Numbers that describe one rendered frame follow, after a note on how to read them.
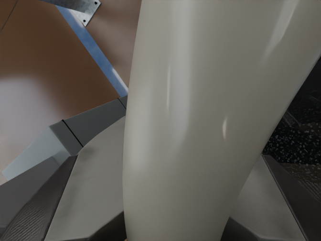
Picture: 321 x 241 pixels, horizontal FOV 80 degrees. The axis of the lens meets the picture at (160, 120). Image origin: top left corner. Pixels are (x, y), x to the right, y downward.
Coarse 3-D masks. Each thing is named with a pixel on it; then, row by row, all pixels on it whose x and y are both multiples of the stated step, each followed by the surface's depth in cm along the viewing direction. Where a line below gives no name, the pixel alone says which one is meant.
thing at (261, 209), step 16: (256, 176) 8; (272, 176) 8; (240, 192) 7; (256, 192) 7; (272, 192) 7; (240, 208) 6; (256, 208) 6; (272, 208) 6; (288, 208) 6; (240, 224) 6; (256, 224) 6; (272, 224) 6; (288, 224) 6; (224, 240) 7; (240, 240) 6; (256, 240) 6; (272, 240) 6; (288, 240) 5; (304, 240) 5
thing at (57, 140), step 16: (96, 112) 81; (112, 112) 89; (48, 128) 62; (64, 128) 65; (80, 128) 70; (96, 128) 77; (32, 144) 66; (48, 144) 64; (64, 144) 62; (80, 144) 67; (16, 160) 72; (32, 160) 69; (64, 160) 64
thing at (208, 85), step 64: (192, 0) 2; (256, 0) 2; (320, 0) 2; (192, 64) 2; (256, 64) 2; (128, 128) 4; (192, 128) 3; (256, 128) 3; (128, 192) 4; (192, 192) 3
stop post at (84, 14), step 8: (40, 0) 104; (48, 0) 107; (56, 0) 111; (64, 0) 115; (72, 0) 119; (80, 0) 124; (88, 0) 131; (96, 0) 129; (72, 8) 124; (80, 8) 129; (88, 8) 133; (96, 8) 131; (80, 16) 137; (88, 16) 135
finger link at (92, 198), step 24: (120, 120) 11; (96, 144) 9; (120, 144) 9; (96, 168) 8; (120, 168) 8; (72, 192) 7; (96, 192) 7; (120, 192) 7; (72, 216) 6; (96, 216) 6; (120, 216) 6; (48, 240) 6; (72, 240) 6; (96, 240) 6; (120, 240) 7
